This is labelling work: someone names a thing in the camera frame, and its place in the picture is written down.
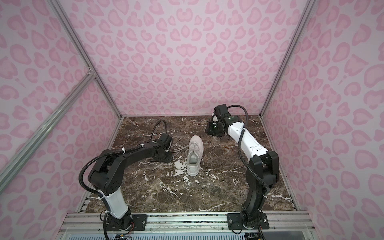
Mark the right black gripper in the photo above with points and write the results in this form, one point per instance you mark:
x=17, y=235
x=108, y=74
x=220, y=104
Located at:
x=209, y=129

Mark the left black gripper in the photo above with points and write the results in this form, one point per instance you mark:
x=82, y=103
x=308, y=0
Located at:
x=168, y=159

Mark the white sneaker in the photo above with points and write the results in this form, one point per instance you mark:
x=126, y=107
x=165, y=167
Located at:
x=195, y=154

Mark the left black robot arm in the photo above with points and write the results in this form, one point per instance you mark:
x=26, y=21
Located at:
x=103, y=175

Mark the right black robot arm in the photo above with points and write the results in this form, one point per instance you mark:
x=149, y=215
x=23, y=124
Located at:
x=262, y=165

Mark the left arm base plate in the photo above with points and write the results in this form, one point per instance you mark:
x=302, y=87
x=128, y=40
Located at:
x=127, y=223

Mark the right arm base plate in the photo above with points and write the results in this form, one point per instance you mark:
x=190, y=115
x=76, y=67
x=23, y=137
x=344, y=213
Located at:
x=240, y=221

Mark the left corner aluminium post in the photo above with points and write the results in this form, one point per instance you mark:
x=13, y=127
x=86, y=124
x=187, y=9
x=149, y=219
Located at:
x=79, y=46

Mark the corner aluminium post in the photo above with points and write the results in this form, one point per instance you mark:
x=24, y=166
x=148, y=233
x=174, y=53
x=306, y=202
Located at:
x=308, y=11
x=79, y=46

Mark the front aluminium rail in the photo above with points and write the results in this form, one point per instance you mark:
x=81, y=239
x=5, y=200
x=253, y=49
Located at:
x=291, y=225

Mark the diagonal aluminium frame beam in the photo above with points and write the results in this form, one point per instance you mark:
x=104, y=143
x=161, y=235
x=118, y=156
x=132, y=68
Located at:
x=19, y=160

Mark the right corner aluminium post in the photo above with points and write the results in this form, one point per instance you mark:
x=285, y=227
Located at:
x=308, y=11

